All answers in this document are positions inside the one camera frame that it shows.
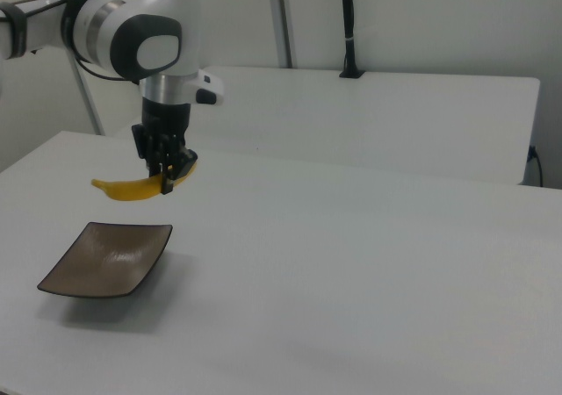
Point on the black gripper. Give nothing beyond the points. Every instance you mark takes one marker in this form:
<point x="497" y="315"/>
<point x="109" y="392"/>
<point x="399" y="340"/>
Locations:
<point x="166" y="123"/>

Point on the yellow banana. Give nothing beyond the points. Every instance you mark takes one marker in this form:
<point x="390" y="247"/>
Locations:
<point x="131" y="189"/>

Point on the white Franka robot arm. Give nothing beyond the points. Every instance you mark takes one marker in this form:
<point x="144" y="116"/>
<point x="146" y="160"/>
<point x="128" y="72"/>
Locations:
<point x="131" y="39"/>

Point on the square brown ceramic plate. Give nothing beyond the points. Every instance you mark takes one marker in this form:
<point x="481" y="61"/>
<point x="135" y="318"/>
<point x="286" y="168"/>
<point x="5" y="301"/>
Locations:
<point x="110" y="259"/>

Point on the white side table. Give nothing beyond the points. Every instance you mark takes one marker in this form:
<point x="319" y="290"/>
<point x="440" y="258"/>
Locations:
<point x="373" y="123"/>

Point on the black pole with clamp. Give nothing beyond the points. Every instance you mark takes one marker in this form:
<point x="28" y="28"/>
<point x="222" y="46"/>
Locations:
<point x="350" y="26"/>

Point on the grey metal frame post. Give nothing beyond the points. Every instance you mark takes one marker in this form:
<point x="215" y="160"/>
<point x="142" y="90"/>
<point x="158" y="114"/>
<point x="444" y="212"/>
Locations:
<point x="281" y="17"/>
<point x="83" y="88"/>

